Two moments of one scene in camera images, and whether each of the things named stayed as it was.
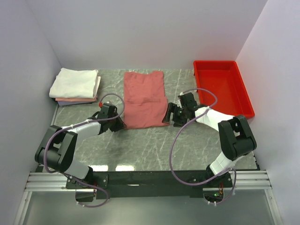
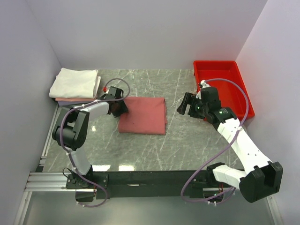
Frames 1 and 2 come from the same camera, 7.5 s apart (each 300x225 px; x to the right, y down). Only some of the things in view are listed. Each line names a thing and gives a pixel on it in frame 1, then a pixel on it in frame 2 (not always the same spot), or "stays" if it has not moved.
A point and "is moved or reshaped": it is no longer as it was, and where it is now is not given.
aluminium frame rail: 43,182 stays
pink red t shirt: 145,103 is moved or reshaped
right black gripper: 173,108 → 189,98
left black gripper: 120,125 → 123,109
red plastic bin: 224,78 stays
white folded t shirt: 75,83 stays
